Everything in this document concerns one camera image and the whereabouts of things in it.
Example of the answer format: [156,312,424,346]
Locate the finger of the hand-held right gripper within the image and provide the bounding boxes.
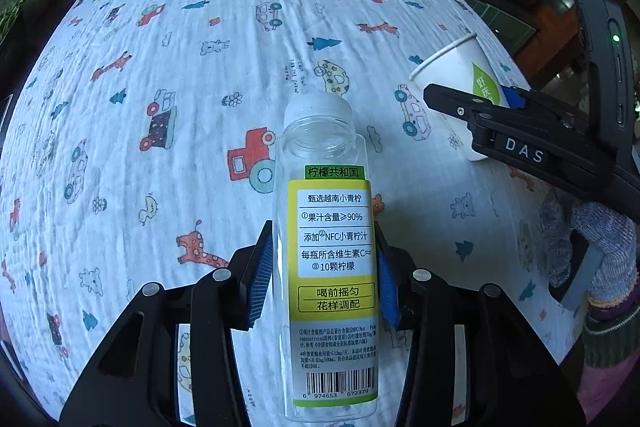
[422,82,621,200]
[500,86,593,128]

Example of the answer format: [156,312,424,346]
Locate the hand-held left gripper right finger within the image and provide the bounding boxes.
[372,223,586,427]

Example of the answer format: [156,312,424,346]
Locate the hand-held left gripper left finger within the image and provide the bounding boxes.
[59,222,276,427]

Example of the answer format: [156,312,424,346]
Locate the clear juice bottle yellow label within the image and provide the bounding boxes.
[272,93,382,423]

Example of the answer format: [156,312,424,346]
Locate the white paper cup green leaf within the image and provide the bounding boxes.
[409,32,511,162]

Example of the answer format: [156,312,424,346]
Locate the person's right forearm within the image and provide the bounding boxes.
[575,292,640,425]

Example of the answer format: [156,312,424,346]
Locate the person's right hand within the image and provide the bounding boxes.
[537,189,640,308]

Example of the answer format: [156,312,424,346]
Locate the green kitchen cabinet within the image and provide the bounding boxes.
[470,0,538,52]

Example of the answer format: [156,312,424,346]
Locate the green leafy vegetables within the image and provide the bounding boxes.
[0,0,36,42]

